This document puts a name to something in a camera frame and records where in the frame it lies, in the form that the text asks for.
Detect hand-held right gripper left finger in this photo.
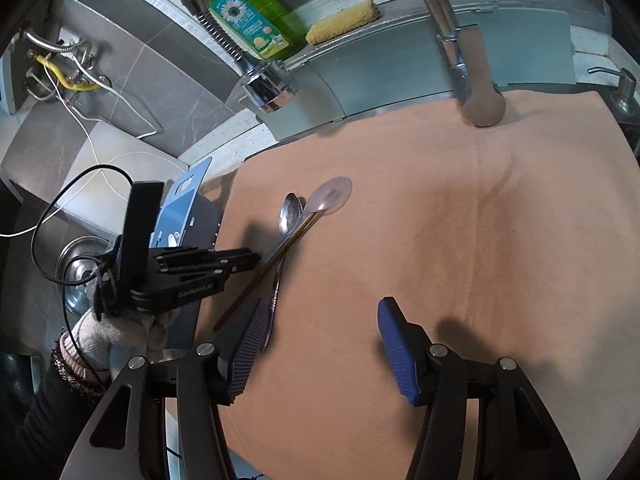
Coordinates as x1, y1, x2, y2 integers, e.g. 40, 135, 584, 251
60, 297, 271, 480

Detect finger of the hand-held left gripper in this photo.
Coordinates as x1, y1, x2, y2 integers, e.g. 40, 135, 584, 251
154, 263, 253, 282
150, 246, 264, 266

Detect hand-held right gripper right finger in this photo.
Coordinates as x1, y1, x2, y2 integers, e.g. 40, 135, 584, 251
377, 296, 581, 480

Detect blue plastic basket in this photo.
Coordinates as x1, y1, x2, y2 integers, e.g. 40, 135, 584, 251
150, 156, 224, 353

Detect wooden chopstick red end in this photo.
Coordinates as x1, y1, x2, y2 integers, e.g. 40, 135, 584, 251
213, 210, 323, 333

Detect metal spoon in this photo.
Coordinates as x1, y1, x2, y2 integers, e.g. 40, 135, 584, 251
261, 192, 307, 352

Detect translucent plastic spoon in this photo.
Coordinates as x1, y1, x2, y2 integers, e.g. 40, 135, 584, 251
272, 176, 353, 261

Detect person's left forearm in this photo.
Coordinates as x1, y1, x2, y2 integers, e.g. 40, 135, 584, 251
0, 330, 112, 480

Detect person's left hand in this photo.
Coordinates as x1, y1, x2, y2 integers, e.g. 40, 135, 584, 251
69, 304, 182, 377

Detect steel pot lid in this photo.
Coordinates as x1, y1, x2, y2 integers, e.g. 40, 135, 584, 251
55, 237, 121, 321

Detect white cutting board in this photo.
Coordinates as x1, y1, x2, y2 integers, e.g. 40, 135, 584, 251
0, 120, 193, 241

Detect orange cloth mat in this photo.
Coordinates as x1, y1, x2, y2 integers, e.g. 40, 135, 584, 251
165, 89, 640, 480

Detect flexible faucet sprayer extension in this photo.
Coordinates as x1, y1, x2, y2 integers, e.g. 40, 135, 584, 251
165, 0, 299, 114

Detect white water heater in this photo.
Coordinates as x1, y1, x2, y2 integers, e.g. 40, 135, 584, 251
0, 35, 32, 116

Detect green dish soap bottle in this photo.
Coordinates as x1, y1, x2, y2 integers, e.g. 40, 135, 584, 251
200, 0, 307, 61

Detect yellow sponge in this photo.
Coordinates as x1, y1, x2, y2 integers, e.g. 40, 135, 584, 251
305, 0, 381, 46

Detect steel soap dispenser pump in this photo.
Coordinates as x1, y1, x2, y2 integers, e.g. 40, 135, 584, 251
587, 66, 639, 123

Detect black cable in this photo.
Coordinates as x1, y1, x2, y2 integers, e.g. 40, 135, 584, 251
31, 165, 133, 361

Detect white cable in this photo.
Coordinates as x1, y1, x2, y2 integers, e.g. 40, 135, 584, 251
0, 55, 162, 238

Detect yellow gas hose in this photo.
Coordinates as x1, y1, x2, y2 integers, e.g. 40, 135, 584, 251
35, 52, 103, 92

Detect wall socket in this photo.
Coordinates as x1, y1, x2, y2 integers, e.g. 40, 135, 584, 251
55, 27, 85, 62

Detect braided metal hose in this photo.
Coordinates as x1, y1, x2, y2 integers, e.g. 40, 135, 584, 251
20, 30, 92, 57

